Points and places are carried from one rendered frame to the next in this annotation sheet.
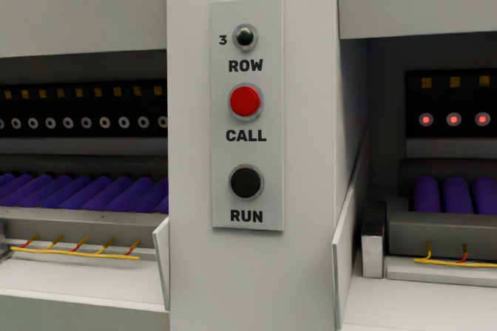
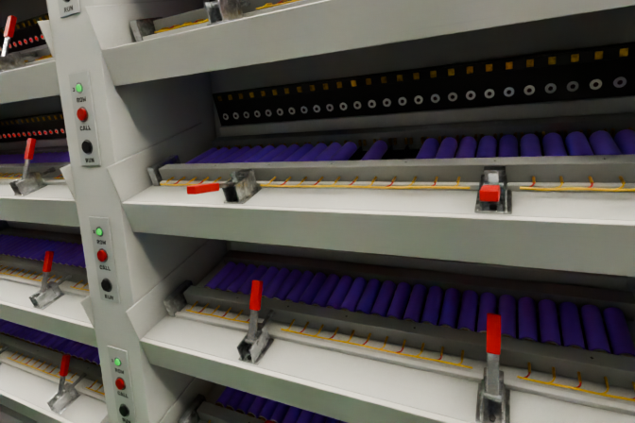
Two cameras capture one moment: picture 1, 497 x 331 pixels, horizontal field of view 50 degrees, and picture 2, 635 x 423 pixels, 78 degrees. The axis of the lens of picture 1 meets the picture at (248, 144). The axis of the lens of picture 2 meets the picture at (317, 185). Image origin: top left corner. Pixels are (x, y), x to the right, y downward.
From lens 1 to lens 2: 0.29 m
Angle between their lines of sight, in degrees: 11
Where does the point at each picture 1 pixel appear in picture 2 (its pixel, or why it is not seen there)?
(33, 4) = not seen: outside the picture
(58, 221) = (560, 164)
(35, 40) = not seen: outside the picture
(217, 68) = not seen: outside the picture
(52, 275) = (583, 207)
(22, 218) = (519, 163)
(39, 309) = (595, 232)
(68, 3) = not seen: outside the picture
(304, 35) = not seen: outside the picture
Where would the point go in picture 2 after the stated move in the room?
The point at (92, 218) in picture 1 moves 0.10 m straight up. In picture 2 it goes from (595, 160) to (600, 34)
